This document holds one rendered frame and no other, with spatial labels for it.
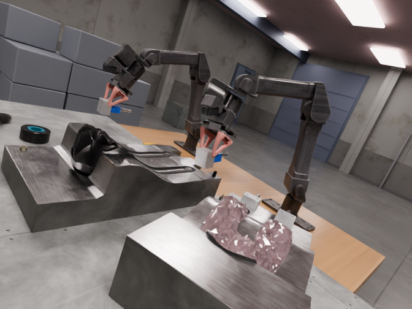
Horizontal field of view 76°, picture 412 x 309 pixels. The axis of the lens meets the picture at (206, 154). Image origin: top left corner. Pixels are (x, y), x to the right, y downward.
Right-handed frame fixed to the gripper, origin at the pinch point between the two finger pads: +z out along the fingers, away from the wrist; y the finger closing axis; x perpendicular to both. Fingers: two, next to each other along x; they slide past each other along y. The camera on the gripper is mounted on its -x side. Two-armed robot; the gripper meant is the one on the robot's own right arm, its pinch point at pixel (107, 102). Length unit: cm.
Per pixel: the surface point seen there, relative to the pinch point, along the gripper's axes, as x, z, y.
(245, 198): 22, -4, 63
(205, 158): 13, -5, 49
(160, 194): 1, 10, 56
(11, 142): -20.4, 26.7, 16.7
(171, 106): 295, -90, -406
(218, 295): -13, 10, 90
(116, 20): 143, -169, -590
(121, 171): -14, 10, 58
